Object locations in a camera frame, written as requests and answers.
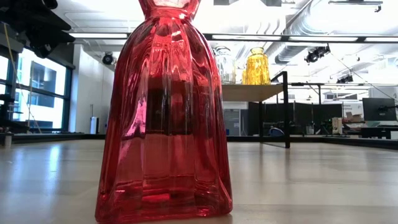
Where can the clear ribbed glass jar vase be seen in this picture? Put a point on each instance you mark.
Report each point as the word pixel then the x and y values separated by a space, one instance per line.
pixel 226 67

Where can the yellow ribbed glass vase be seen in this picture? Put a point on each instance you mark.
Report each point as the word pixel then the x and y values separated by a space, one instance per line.
pixel 257 68

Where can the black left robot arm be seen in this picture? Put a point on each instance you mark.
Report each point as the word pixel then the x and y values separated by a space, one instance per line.
pixel 31 21

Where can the red flared square glass vase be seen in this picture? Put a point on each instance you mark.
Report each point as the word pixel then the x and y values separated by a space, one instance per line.
pixel 164 140

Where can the blue rounded object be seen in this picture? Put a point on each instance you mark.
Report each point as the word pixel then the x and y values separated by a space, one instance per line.
pixel 275 132

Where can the white cylindrical bin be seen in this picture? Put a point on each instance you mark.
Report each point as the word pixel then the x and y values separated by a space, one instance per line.
pixel 94 125

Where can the black ceiling spotlight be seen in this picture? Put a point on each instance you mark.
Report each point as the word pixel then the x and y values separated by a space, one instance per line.
pixel 108 58

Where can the black track spotlight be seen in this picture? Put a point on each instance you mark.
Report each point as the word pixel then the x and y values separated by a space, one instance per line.
pixel 345 79
pixel 317 54

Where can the long ceiling light fixture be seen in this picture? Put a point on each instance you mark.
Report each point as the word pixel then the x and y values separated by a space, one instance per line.
pixel 311 39

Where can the cardboard box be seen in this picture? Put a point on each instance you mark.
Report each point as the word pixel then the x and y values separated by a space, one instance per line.
pixel 353 117

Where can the black computer monitor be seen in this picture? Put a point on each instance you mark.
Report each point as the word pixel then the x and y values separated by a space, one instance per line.
pixel 377 109

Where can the black desk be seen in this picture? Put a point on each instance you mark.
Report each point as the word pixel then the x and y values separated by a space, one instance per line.
pixel 379 130

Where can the black equipment rack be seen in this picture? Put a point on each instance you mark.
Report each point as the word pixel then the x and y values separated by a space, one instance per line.
pixel 9 118

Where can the wooden shelf black metal frame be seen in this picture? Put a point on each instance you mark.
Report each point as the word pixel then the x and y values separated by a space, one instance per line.
pixel 248 92

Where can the silver ventilation duct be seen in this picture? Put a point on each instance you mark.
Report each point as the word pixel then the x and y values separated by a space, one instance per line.
pixel 289 53

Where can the black partition wall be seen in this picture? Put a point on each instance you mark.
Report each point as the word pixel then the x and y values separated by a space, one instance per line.
pixel 311 113

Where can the large window dark frame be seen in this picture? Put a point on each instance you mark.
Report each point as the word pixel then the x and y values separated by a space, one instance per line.
pixel 46 74

